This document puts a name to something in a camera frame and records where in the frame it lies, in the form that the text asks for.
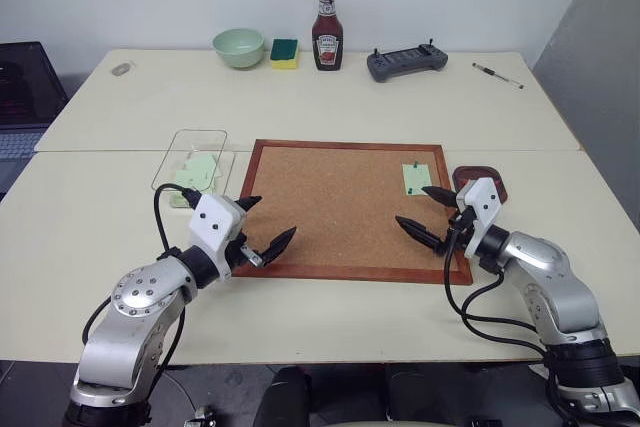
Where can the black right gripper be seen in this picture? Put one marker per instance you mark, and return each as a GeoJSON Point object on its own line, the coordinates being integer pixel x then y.
{"type": "Point", "coordinates": [462, 227]}

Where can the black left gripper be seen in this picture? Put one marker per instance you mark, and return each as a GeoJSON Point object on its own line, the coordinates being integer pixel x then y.
{"type": "Point", "coordinates": [233, 256]}

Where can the light green paper note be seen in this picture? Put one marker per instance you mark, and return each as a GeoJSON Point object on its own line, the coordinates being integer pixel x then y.
{"type": "Point", "coordinates": [417, 178]}
{"type": "Point", "coordinates": [179, 199]}
{"type": "Point", "coordinates": [207, 167]}
{"type": "Point", "coordinates": [192, 181]}

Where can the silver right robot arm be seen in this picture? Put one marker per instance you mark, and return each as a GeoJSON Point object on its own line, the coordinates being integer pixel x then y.
{"type": "Point", "coordinates": [565, 292]}

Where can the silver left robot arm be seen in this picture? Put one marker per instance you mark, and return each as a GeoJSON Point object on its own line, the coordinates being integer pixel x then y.
{"type": "Point", "coordinates": [135, 317]}

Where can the wood framed cork board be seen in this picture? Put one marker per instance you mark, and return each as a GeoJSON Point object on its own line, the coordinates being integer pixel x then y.
{"type": "Point", "coordinates": [340, 212]}

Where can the small red-brown dish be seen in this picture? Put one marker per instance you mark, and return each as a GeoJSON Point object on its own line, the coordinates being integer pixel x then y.
{"type": "Point", "coordinates": [467, 174]}

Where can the clear plastic container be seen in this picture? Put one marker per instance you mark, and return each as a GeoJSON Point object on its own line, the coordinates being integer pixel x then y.
{"type": "Point", "coordinates": [195, 147]}

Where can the grey handheld controller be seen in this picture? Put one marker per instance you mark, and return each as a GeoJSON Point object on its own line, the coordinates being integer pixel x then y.
{"type": "Point", "coordinates": [407, 64]}

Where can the black and silver pen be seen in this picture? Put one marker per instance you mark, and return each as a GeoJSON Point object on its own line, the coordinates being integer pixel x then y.
{"type": "Point", "coordinates": [497, 75]}

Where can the green and yellow sponge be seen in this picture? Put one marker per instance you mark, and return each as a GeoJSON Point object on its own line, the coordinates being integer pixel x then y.
{"type": "Point", "coordinates": [284, 54]}

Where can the dark rounded shape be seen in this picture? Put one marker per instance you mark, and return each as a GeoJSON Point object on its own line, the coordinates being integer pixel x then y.
{"type": "Point", "coordinates": [282, 397]}

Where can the pale green bowl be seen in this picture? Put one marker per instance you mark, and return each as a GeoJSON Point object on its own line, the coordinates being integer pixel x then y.
{"type": "Point", "coordinates": [238, 49]}

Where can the red ketchup bottle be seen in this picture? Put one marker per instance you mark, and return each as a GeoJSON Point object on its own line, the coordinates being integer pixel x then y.
{"type": "Point", "coordinates": [327, 42]}

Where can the small grey oval object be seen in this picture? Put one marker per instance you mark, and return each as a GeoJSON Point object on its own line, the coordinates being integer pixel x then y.
{"type": "Point", "coordinates": [121, 69]}

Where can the dark laptop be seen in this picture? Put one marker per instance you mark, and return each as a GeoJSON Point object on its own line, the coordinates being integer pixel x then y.
{"type": "Point", "coordinates": [25, 97]}

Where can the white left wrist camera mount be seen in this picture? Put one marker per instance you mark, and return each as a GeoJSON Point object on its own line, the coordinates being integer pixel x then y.
{"type": "Point", "coordinates": [215, 222]}

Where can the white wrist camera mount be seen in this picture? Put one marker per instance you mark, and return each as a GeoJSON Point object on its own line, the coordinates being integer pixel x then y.
{"type": "Point", "coordinates": [480, 207]}
{"type": "Point", "coordinates": [215, 222]}

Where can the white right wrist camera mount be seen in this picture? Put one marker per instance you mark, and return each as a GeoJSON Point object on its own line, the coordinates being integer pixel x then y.
{"type": "Point", "coordinates": [480, 207]}

